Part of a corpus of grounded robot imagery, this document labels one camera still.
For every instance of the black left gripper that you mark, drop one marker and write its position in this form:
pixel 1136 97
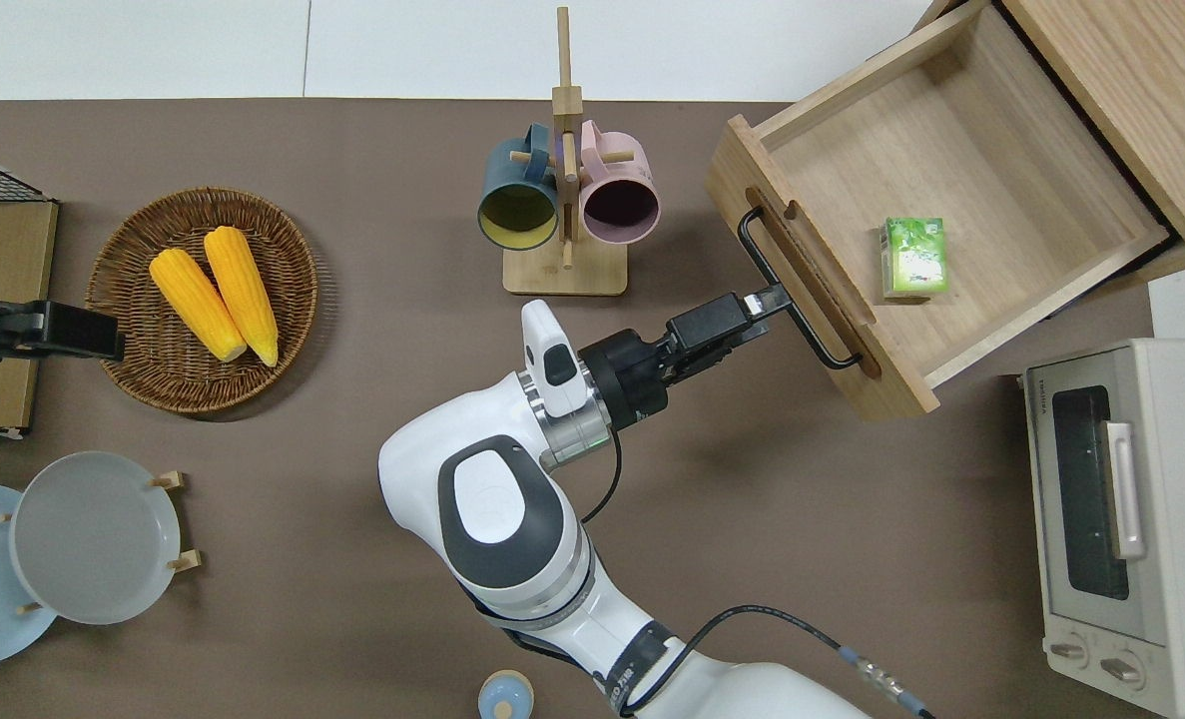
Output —
pixel 73 335

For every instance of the grey plate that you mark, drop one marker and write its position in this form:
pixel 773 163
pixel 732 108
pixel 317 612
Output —
pixel 93 539

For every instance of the light wooden drawer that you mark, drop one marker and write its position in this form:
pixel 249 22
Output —
pixel 951 150

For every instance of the brown table mat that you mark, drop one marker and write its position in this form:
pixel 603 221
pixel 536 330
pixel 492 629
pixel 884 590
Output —
pixel 802 549

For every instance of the light wooden drawer cabinet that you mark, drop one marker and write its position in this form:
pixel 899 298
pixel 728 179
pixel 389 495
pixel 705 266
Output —
pixel 1151 80

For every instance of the pink mug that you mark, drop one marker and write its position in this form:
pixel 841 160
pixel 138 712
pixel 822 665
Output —
pixel 620 200

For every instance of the green juice carton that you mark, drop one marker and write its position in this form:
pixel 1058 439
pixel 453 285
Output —
pixel 914 258

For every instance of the yellow corn cob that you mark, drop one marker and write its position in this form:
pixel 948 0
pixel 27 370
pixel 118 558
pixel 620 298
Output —
pixel 243 290
pixel 198 305

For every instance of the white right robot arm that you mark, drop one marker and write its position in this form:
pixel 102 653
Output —
pixel 512 529

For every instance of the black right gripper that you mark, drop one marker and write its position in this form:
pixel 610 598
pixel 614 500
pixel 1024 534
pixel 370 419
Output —
pixel 627 379

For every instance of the wooden mug rack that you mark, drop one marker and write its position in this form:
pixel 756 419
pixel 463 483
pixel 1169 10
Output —
pixel 564 272

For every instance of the blue round bell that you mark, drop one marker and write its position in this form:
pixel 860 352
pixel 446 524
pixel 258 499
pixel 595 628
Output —
pixel 505 696

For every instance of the wooden plate rack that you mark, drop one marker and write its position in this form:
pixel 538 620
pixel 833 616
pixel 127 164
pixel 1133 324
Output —
pixel 185 561

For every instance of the dark blue mug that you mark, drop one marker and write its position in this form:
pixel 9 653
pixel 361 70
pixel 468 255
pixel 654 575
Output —
pixel 517 205

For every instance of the brown wicker basket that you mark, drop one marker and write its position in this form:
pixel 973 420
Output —
pixel 153 384

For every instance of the cream toaster oven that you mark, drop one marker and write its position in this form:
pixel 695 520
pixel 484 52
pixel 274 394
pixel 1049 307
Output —
pixel 1181 519

